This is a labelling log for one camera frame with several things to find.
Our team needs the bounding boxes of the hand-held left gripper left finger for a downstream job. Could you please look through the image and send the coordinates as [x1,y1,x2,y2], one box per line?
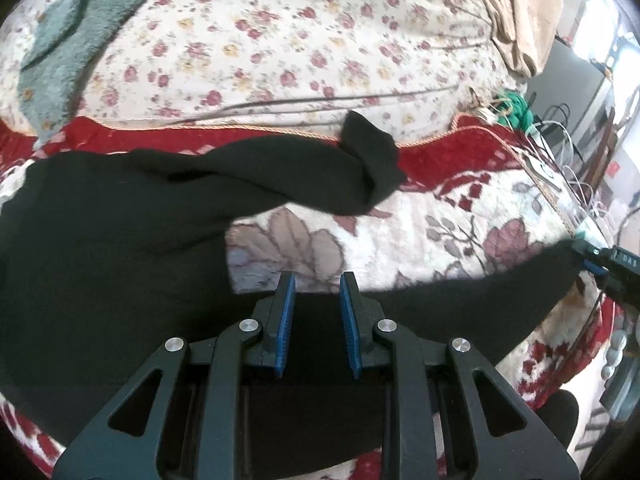
[52,270,297,480]

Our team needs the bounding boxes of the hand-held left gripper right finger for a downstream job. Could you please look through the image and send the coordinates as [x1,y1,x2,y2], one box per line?
[339,271,581,480]

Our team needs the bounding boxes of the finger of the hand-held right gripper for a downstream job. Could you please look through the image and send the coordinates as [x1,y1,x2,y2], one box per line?
[572,239,612,282]

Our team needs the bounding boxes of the black pants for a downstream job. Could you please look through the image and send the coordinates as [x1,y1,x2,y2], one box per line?
[0,110,587,480]

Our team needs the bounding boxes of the red and white plush blanket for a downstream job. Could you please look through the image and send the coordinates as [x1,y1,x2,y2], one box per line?
[0,112,621,480]

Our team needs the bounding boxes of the person's black trouser leg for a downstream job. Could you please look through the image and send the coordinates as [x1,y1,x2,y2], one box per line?
[542,390,582,453]

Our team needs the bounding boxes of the grey cabinet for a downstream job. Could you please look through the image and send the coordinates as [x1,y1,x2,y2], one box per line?
[522,40,618,141]

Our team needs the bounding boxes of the beige cloth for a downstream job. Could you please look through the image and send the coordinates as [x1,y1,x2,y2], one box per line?
[472,0,568,77]

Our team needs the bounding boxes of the cream floral bed sheet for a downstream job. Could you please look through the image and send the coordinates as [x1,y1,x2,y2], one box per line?
[0,0,531,136]

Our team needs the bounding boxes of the green fleece garment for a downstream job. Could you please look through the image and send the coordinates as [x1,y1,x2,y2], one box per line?
[17,0,183,136]

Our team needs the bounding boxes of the bundle of white cables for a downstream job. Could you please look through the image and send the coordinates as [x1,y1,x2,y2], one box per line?
[520,102,623,248]

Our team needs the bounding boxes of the green cord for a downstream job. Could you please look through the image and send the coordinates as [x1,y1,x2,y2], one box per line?
[492,89,533,133]

